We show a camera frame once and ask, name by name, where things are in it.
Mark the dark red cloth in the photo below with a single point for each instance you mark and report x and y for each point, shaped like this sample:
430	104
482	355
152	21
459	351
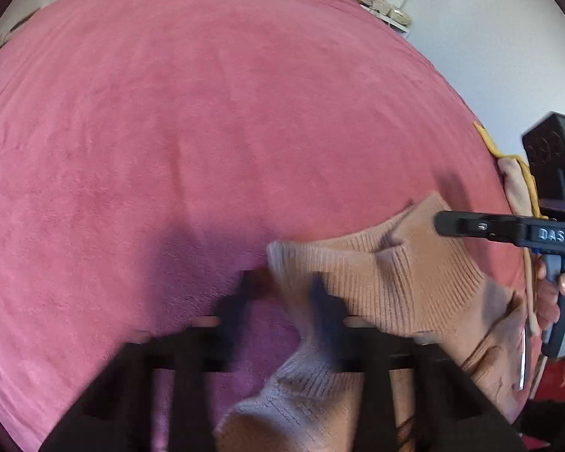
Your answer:
553	381

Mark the white low shelf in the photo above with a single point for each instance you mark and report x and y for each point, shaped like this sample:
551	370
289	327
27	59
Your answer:
388	2

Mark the pink bed blanket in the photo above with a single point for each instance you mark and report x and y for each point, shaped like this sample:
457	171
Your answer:
169	127

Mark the pink knit sweater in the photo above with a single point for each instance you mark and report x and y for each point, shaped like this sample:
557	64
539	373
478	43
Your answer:
405	282

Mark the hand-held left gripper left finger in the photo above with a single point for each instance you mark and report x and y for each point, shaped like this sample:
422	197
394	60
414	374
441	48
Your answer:
238	308

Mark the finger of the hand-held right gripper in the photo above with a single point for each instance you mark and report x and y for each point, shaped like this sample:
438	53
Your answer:
480	228

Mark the pale pink cloth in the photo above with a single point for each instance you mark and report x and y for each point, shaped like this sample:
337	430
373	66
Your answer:
515	188

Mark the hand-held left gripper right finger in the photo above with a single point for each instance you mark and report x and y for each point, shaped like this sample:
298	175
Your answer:
324	308

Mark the yellow cloth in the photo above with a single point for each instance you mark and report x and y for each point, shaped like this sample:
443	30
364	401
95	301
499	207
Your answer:
529	183

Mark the person's right hand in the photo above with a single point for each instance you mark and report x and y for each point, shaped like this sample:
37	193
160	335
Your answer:
548	306

